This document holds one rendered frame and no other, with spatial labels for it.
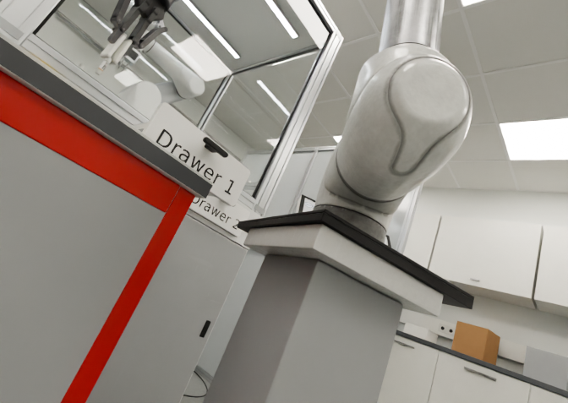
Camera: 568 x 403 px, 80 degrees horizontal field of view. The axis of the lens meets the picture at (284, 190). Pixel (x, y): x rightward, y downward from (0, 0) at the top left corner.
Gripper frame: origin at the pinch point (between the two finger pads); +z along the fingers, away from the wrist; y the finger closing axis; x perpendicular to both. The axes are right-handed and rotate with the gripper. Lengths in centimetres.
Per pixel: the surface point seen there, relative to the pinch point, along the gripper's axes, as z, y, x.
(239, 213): 10, 70, 2
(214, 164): 11.6, 25.3, -18.2
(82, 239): 39, -6, -35
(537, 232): -118, 320, -127
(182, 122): 8.2, 13.8, -14.8
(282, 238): 26, 17, -48
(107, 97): 2.6, 14.6, 20.5
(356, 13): -181, 130, 30
